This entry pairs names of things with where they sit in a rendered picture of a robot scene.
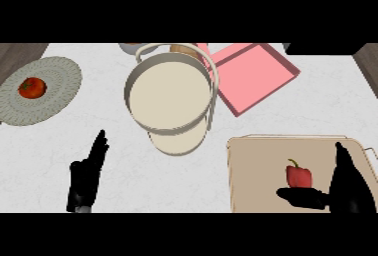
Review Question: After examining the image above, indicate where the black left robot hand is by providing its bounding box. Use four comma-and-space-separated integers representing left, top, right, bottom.
65, 129, 111, 214

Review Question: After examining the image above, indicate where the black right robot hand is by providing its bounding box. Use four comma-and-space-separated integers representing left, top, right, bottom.
275, 141, 378, 214

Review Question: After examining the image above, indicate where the red bell pepper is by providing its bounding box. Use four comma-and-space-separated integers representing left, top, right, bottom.
285, 158, 315, 189

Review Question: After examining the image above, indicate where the beige tray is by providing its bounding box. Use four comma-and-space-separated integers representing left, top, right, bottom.
226, 133, 378, 214

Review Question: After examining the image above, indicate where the cream tiered basket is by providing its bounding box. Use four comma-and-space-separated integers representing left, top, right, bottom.
123, 43, 220, 157

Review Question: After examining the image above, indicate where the grey round woven placemat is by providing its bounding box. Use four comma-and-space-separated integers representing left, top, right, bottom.
0, 56, 84, 127

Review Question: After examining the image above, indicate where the red tomato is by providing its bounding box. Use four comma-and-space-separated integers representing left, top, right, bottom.
18, 76, 49, 100

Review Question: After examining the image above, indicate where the pink square box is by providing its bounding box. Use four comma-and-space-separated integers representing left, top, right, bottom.
194, 43, 303, 118

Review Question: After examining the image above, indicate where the grey round bowl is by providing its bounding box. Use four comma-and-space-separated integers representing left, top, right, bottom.
118, 43, 160, 56

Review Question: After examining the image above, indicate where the black appliance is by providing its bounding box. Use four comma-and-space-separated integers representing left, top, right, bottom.
282, 43, 368, 56

